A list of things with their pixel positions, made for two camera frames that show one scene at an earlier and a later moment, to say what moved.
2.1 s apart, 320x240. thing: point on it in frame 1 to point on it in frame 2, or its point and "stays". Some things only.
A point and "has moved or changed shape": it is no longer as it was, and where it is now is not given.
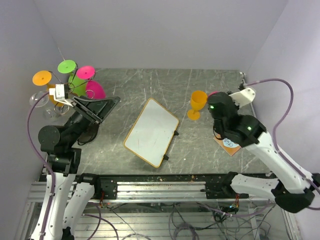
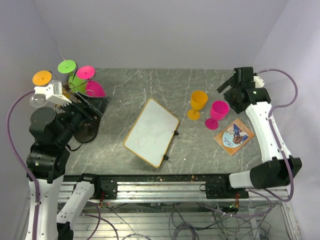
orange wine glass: x=198 y=99 stays
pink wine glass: x=213 y=93 has moved or changed shape
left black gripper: x=100 y=107 stays
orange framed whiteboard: x=151 y=132 stays
